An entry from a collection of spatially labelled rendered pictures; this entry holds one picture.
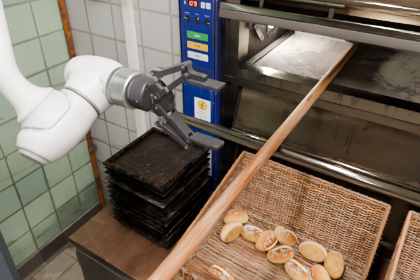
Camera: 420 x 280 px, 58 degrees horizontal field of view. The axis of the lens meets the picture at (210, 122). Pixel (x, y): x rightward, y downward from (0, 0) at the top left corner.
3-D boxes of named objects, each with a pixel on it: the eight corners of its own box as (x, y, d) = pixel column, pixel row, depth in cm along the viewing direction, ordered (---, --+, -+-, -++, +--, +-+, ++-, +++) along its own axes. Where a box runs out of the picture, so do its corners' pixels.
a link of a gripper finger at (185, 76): (167, 94, 83) (163, 89, 82) (198, 72, 75) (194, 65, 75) (155, 101, 80) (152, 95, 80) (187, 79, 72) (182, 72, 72)
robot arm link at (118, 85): (135, 95, 93) (154, 101, 90) (109, 110, 86) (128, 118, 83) (131, 60, 88) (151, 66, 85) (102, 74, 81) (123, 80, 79)
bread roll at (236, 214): (245, 219, 152) (244, 205, 153) (251, 222, 146) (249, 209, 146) (222, 223, 150) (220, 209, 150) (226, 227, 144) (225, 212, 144)
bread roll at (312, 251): (324, 267, 130) (325, 264, 135) (329, 248, 131) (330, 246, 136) (295, 255, 134) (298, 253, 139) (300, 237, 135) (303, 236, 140)
